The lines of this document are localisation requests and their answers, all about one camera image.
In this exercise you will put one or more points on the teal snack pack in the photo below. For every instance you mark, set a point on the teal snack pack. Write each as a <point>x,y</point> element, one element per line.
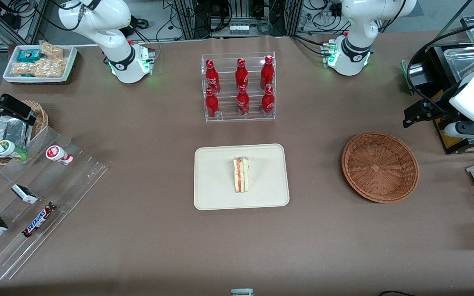
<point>29,55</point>

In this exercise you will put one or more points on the clear acrylic bottle rack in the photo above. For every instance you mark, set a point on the clear acrylic bottle rack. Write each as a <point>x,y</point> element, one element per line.
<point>228,116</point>

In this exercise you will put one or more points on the green yogurt drink bottle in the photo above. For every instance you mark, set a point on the green yogurt drink bottle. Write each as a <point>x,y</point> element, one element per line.
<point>5,148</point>

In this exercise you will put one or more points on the golden rice cracker pack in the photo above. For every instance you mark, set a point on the golden rice cracker pack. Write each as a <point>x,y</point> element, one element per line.
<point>52,50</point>
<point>23,69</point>
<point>52,68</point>

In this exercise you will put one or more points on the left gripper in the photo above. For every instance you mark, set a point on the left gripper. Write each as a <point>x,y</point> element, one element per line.
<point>439,108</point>

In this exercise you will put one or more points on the aluminium equipment rack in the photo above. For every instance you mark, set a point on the aluminium equipment rack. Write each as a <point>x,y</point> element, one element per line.
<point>212,16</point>

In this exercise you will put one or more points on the brown table cover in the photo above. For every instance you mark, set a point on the brown table cover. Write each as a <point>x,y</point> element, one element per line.
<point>138,246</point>

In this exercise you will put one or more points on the large round wicker basket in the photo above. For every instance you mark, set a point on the large round wicker basket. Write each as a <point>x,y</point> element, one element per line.
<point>379,168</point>

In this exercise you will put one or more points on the red cola bottle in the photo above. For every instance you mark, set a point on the red cola bottle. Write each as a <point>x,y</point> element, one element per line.
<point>267,72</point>
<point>241,74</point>
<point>242,102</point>
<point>211,76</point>
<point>211,105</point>
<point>268,102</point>

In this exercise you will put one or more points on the black food warmer machine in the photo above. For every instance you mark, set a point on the black food warmer machine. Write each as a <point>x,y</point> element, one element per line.
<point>434,53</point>

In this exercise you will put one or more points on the white power strip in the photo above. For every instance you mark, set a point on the white power strip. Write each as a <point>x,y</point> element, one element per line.
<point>239,29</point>

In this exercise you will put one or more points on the red yogurt drink bottle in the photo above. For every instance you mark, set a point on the red yogurt drink bottle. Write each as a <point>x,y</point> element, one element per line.
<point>56,153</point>

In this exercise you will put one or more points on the triangular sandwich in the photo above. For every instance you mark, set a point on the triangular sandwich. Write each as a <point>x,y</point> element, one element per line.
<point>241,176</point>

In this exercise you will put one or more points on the clear acrylic stepped display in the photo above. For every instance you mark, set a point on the clear acrylic stepped display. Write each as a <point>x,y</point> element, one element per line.
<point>76,181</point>

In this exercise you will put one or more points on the small wicker basket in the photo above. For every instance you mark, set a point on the small wicker basket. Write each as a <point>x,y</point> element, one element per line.
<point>41,117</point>

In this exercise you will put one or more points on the steel warmer pan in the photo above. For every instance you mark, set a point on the steel warmer pan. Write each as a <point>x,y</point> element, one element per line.
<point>461,61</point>

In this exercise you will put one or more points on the snickers chocolate bar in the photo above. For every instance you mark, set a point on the snickers chocolate bar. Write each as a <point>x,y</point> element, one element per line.
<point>39,220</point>

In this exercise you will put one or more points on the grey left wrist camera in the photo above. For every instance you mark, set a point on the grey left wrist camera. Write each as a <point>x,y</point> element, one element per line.
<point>453,129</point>

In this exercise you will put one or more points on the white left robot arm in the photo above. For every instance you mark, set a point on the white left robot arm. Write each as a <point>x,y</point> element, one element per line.
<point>358,24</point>

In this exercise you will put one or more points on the beige rectangular tray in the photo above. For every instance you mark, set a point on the beige rectangular tray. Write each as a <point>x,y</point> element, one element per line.
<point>212,176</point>

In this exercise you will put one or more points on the silver foil pack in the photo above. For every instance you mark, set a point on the silver foil pack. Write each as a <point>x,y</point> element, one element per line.
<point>8,129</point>

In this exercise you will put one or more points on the white rectangular snack dish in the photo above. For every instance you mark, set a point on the white rectangular snack dish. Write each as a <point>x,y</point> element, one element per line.
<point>71,61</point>

